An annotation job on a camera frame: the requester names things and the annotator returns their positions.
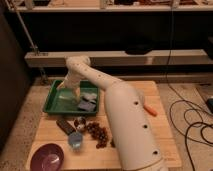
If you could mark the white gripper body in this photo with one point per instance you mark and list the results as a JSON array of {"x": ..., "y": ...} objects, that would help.
[{"x": 71, "y": 82}]

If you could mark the dark purple grape bunch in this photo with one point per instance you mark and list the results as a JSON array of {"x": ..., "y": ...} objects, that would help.
[{"x": 98, "y": 133}]

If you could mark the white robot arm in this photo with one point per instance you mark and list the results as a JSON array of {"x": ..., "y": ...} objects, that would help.
[{"x": 124, "y": 105}]

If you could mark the green plastic tray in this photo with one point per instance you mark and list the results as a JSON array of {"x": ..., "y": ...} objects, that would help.
[{"x": 62, "y": 101}]

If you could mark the grey blue sponge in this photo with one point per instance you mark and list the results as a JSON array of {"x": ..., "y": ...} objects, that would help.
[{"x": 88, "y": 102}]

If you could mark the dark brown rectangular block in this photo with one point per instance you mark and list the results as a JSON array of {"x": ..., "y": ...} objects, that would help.
[{"x": 65, "y": 126}]

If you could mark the wooden shelf beam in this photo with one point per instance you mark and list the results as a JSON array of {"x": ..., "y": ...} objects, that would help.
[{"x": 120, "y": 58}]

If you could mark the metal diagonal pole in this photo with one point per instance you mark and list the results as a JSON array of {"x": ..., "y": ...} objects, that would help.
[{"x": 33, "y": 46}]

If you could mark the light blue cup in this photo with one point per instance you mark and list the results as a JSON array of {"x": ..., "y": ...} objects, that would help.
[{"x": 75, "y": 140}]

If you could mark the orange carrot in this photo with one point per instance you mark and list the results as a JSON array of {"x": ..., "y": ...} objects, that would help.
[{"x": 150, "y": 110}]

